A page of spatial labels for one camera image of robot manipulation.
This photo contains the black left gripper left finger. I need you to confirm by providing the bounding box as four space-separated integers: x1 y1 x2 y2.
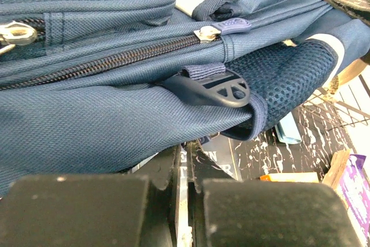
1 145 180 246

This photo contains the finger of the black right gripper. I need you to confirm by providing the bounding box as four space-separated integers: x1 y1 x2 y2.
324 0 369 26

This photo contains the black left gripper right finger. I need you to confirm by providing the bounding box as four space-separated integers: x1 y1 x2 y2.
186 141 360 246

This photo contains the purple paperback book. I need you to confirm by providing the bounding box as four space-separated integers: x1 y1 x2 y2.
322 149 369 246

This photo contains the navy blue student backpack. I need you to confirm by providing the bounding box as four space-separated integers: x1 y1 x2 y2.
1 0 369 194

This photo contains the dark blue 1984 book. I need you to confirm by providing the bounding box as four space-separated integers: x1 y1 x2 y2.
129 134 243 181

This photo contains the orange treehouse book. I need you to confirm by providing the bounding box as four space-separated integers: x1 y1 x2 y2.
260 172 319 183

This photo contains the black wire dish rack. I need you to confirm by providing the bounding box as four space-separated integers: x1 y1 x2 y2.
301 76 369 130

